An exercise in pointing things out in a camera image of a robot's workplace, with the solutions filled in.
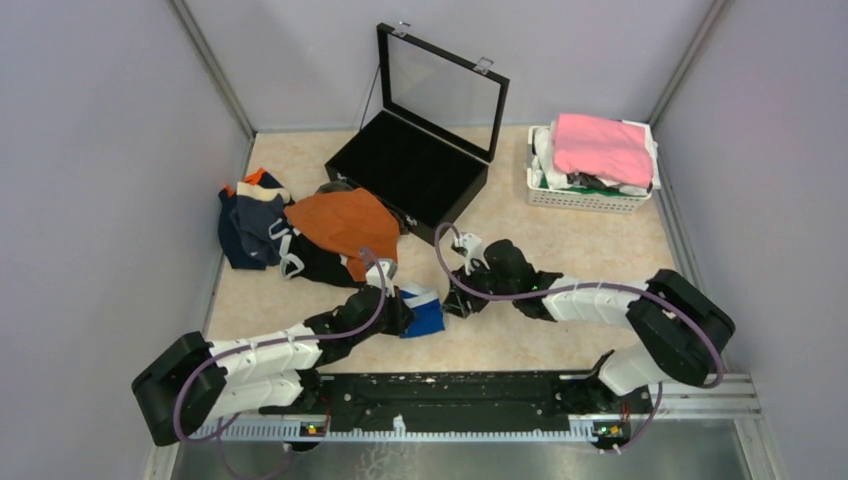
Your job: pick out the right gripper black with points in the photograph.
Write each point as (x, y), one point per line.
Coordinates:
(457, 301)

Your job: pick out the white cloths in basket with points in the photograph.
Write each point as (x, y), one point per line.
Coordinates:
(558, 179)

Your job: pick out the navy underwear orange waistband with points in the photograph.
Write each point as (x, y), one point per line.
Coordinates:
(228, 236)

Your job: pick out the royal blue underwear white trim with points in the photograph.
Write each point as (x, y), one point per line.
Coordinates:
(426, 307)

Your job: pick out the pink folded cloth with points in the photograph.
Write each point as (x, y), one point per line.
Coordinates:
(605, 148)

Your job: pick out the dark blue underwear cream waistband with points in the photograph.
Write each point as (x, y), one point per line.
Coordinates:
(260, 221)

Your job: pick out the white plastic basket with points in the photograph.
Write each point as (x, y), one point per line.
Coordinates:
(608, 200)

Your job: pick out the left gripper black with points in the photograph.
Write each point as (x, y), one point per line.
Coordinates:
(403, 316)

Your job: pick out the black underwear white trim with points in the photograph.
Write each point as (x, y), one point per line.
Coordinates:
(300, 257)

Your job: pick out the olive grey underwear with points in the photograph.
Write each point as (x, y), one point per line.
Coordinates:
(334, 187)

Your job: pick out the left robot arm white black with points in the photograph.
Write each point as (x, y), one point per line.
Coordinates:
(196, 379)

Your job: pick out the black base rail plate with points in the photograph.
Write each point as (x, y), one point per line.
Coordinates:
(460, 402)

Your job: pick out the orange underwear cream waistband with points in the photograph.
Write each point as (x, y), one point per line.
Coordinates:
(343, 222)

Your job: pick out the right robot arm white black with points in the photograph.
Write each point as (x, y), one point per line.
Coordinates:
(681, 333)

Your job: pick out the black display case glass lid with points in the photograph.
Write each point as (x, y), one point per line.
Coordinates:
(426, 152)

